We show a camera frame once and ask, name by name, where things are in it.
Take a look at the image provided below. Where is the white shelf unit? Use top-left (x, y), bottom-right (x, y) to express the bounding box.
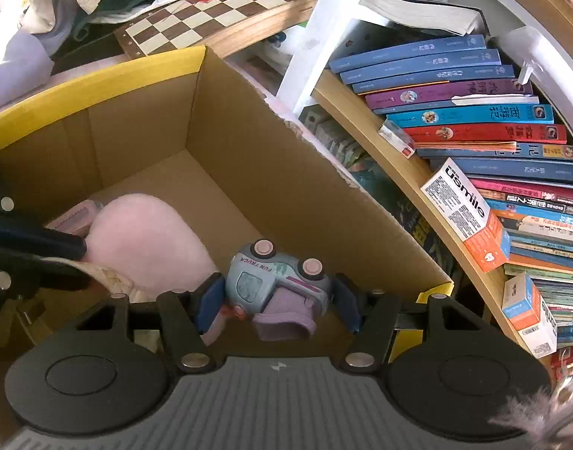
top-left (247, 0), bottom-right (573, 367)

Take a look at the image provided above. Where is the yellow cardboard box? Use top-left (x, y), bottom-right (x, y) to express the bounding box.
top-left (0, 45), bottom-right (455, 441)

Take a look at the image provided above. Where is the orange white toothpaste box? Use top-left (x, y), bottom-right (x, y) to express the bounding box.
top-left (422, 159), bottom-right (511, 272)

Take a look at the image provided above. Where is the pink utility knife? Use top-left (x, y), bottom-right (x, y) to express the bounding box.
top-left (45, 199), bottom-right (103, 238)

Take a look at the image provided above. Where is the wooden chessboard box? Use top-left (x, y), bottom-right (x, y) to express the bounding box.
top-left (115, 0), bottom-right (317, 59)

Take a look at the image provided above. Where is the grey toy truck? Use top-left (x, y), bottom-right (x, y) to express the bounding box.
top-left (225, 239), bottom-right (332, 341)

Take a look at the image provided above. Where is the pink plush pig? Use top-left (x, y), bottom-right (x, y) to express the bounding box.
top-left (84, 193), bottom-right (218, 303)

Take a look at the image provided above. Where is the row of books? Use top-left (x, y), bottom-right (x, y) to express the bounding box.
top-left (315, 27), bottom-right (573, 347)

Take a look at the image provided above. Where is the cream wrist watch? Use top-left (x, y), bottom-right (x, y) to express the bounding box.
top-left (46, 257), bottom-right (134, 297)

